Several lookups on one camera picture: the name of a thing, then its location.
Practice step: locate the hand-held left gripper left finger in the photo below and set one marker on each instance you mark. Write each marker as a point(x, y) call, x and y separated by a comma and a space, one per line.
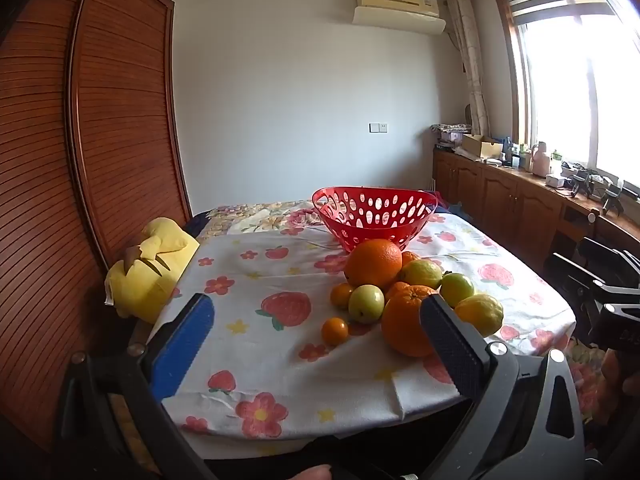
point(182, 345)

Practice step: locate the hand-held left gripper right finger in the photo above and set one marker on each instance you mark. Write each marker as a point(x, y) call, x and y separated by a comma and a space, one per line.
point(452, 345)

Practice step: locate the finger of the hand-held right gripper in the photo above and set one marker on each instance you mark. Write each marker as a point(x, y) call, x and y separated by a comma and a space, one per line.
point(607, 252)
point(575, 272)

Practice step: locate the green apple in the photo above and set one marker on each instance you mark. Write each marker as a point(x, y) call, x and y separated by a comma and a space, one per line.
point(366, 303)
point(456, 288)

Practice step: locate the large orange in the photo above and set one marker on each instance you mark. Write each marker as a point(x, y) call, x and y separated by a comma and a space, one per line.
point(407, 320)
point(373, 262)

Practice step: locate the small tangerine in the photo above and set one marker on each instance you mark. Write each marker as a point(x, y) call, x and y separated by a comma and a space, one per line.
point(335, 331)
point(342, 295)
point(396, 290)
point(410, 258)

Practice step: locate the red perforated plastic basket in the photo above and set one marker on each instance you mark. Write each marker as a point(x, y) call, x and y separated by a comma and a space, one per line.
point(372, 215)

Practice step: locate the person's right hand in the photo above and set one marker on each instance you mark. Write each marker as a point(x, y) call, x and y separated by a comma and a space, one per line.
point(617, 385)

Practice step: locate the person's left hand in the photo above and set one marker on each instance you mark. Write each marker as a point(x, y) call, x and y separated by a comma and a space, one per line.
point(307, 473)

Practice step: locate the yellow plush toy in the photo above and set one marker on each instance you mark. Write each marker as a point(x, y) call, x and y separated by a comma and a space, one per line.
point(150, 270)

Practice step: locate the small white box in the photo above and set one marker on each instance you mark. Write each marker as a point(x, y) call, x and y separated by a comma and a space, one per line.
point(555, 180)

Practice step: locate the white strawberry print tablecloth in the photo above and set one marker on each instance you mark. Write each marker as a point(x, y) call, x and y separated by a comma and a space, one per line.
point(280, 370)

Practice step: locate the long wooden cabinet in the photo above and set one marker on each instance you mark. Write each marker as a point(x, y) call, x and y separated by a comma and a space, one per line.
point(500, 195)

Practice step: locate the pink kettle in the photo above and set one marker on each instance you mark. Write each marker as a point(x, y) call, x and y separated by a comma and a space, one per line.
point(540, 161)

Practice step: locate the blue cloth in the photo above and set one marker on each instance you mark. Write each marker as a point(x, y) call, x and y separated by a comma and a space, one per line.
point(456, 209)

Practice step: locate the floral blanket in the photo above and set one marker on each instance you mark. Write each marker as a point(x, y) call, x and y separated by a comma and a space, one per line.
point(250, 216)

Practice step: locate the cardboard box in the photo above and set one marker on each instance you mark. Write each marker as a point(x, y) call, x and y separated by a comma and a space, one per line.
point(481, 146)

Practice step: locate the floral storage box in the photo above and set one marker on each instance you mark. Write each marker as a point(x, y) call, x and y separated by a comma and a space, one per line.
point(450, 132)

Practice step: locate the wooden framed window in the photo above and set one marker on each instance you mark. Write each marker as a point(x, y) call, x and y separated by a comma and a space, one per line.
point(560, 70)

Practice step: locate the wooden slatted wardrobe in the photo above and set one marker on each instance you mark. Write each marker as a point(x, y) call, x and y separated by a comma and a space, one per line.
point(60, 160)

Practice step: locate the patterned curtain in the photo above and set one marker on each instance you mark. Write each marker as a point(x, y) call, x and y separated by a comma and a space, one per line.
point(472, 70)

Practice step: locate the black camera stand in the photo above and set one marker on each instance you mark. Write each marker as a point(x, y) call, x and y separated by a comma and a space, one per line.
point(580, 182)
point(612, 197)

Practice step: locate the white wall switch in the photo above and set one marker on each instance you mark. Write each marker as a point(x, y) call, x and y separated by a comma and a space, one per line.
point(378, 127)

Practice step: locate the wall air conditioner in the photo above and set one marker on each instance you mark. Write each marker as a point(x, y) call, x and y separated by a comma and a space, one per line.
point(397, 7)

